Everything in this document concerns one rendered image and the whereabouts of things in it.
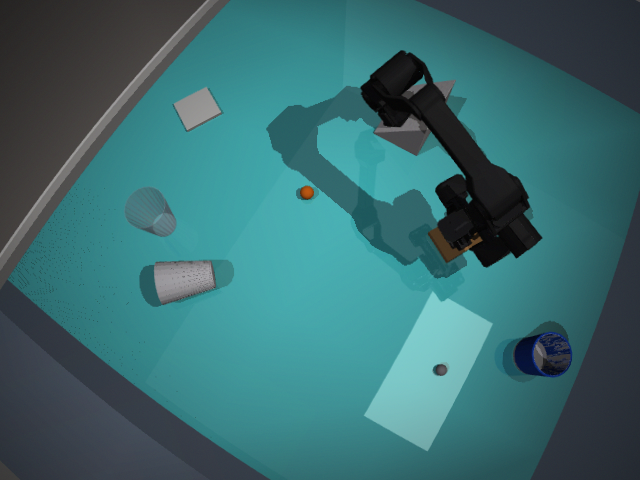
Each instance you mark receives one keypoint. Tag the orange ball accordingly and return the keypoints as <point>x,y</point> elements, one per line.
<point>306,192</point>

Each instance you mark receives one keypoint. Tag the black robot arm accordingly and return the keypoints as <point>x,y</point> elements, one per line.
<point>498,198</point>

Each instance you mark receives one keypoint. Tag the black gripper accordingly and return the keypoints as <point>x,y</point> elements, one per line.
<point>452,193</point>

